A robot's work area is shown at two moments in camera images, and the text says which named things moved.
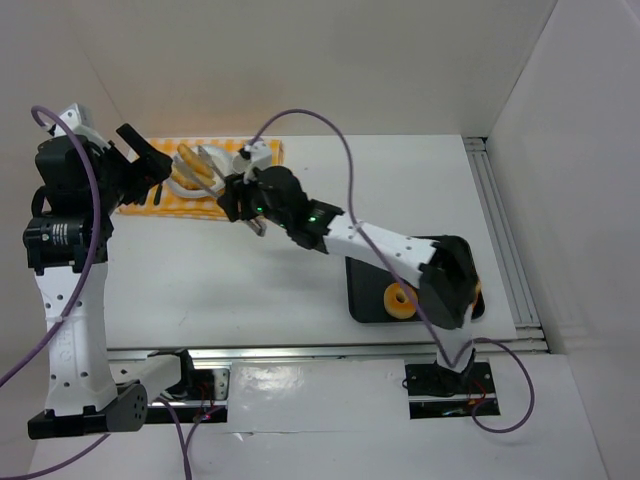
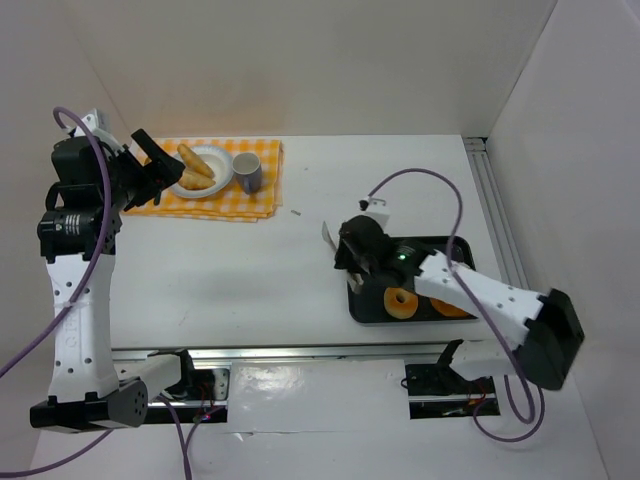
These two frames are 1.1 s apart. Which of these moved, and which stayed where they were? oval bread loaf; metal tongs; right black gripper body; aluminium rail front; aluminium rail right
Moved: metal tongs; right black gripper body
Stayed: oval bread loaf; aluminium rail right; aluminium rail front
